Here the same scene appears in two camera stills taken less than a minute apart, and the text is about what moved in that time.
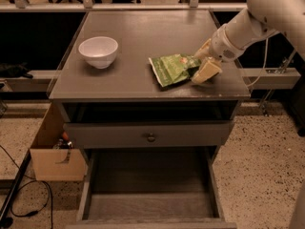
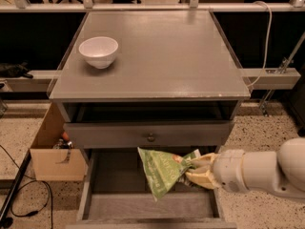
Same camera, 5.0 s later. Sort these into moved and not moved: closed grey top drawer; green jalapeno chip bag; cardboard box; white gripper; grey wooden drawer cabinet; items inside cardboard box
Moved: white gripper; green jalapeno chip bag
Not moved: cardboard box; closed grey top drawer; grey wooden drawer cabinet; items inside cardboard box
